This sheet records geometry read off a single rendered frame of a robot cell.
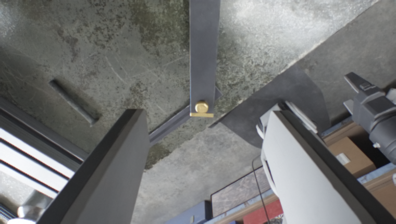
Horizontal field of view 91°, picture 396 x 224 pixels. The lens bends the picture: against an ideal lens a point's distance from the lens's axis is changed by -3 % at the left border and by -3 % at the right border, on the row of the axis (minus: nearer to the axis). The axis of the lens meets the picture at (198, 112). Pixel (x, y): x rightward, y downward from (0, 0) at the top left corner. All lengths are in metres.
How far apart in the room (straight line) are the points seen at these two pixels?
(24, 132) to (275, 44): 0.25
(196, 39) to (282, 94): 0.92
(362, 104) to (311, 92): 0.57
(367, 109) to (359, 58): 0.84
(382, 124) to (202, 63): 0.45
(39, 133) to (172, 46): 0.17
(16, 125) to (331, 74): 1.31
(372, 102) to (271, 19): 0.43
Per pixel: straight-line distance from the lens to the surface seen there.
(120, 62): 0.20
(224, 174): 1.59
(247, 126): 1.11
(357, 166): 1.35
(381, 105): 0.57
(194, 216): 1.83
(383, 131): 0.55
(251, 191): 1.52
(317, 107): 1.18
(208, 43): 0.17
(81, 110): 0.23
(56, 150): 0.26
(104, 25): 0.19
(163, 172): 1.59
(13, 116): 0.27
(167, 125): 0.21
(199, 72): 0.17
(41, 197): 0.34
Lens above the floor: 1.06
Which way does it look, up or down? 59 degrees down
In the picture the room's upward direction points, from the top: 180 degrees counter-clockwise
